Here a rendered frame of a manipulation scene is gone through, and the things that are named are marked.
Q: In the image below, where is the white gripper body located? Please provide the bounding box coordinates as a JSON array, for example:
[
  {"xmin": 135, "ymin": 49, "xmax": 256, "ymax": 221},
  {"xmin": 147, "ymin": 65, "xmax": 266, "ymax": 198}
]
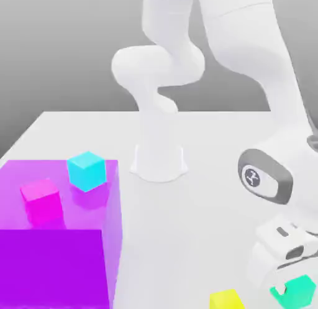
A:
[{"xmin": 249, "ymin": 241, "xmax": 318, "ymax": 293}]

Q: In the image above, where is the small green cube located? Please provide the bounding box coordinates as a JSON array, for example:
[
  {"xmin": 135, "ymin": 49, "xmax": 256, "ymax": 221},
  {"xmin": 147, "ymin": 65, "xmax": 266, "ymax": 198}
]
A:
[{"xmin": 269, "ymin": 274, "xmax": 317, "ymax": 309}]

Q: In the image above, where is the small yellow cube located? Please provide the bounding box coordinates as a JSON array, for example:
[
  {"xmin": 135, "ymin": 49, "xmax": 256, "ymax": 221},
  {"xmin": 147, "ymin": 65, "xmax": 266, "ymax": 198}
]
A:
[{"xmin": 209, "ymin": 288, "xmax": 246, "ymax": 309}]

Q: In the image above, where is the small cyan cube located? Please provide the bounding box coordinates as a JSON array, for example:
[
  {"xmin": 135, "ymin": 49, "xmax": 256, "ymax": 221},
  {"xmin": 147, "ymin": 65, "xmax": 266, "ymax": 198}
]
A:
[{"xmin": 66, "ymin": 150, "xmax": 108, "ymax": 193}]

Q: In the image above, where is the small pink cube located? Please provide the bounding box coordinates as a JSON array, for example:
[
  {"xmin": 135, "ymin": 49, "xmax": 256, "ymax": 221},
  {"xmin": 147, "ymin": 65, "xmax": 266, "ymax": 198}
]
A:
[{"xmin": 20, "ymin": 178, "xmax": 65, "ymax": 223}]

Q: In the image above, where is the large purple box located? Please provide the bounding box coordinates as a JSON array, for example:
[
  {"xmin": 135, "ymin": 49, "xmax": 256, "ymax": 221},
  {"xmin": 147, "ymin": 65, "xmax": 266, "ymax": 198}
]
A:
[{"xmin": 0, "ymin": 159, "xmax": 124, "ymax": 309}]

